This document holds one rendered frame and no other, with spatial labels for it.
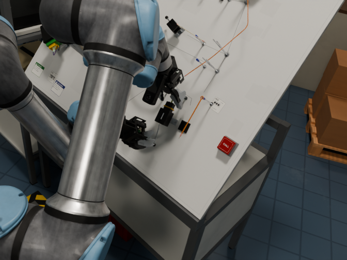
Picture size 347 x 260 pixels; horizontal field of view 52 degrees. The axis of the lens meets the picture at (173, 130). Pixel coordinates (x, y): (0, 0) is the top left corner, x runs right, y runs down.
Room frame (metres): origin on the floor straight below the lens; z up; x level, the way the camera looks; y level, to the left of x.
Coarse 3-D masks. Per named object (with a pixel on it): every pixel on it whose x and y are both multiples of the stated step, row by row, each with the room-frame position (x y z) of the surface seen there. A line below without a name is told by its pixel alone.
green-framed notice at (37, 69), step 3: (36, 63) 1.51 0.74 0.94; (39, 63) 1.51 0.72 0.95; (36, 66) 1.50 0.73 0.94; (39, 66) 1.50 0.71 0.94; (42, 66) 1.49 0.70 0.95; (33, 69) 1.50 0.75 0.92; (36, 69) 1.49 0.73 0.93; (39, 69) 1.48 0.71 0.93; (42, 69) 1.48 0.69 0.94; (33, 72) 1.48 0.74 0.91; (36, 72) 1.48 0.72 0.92; (39, 72) 1.47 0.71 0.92; (36, 75) 1.46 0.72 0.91; (39, 75) 1.46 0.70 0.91
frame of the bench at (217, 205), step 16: (256, 144) 1.38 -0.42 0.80; (48, 160) 1.52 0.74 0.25; (272, 160) 1.28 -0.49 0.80; (48, 176) 1.51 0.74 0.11; (256, 176) 1.17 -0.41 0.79; (240, 192) 1.06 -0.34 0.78; (224, 208) 0.97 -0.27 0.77; (240, 224) 1.30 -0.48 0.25; (192, 240) 0.84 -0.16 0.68; (160, 256) 0.92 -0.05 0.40; (192, 256) 0.84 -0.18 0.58; (208, 256) 0.99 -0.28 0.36
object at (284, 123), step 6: (270, 120) 1.34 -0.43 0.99; (276, 120) 1.33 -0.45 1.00; (282, 120) 1.34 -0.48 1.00; (276, 126) 1.32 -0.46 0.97; (282, 126) 1.30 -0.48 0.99; (288, 126) 1.30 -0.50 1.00; (276, 132) 1.31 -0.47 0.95; (282, 132) 1.30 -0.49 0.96; (276, 138) 1.30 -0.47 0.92; (282, 138) 1.29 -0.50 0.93; (276, 144) 1.30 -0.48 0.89; (270, 150) 1.31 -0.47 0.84; (276, 150) 1.29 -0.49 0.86; (270, 156) 1.30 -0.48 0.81
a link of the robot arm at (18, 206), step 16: (0, 192) 0.39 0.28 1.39; (16, 192) 0.39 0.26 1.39; (0, 208) 0.35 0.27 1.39; (16, 208) 0.36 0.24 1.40; (32, 208) 0.38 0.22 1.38; (0, 224) 0.32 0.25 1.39; (16, 224) 0.33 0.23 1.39; (0, 240) 0.31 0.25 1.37; (16, 240) 0.31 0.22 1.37; (0, 256) 0.30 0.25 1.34; (16, 256) 0.30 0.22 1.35
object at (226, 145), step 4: (224, 136) 0.99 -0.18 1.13; (224, 140) 0.98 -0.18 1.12; (228, 140) 0.97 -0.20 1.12; (220, 144) 0.97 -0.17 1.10; (224, 144) 0.97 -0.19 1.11; (228, 144) 0.96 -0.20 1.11; (232, 144) 0.96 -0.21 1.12; (220, 148) 0.96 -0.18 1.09; (224, 148) 0.96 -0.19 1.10; (228, 148) 0.95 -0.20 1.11; (232, 148) 0.96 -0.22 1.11; (224, 152) 0.95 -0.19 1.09; (228, 152) 0.94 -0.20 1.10
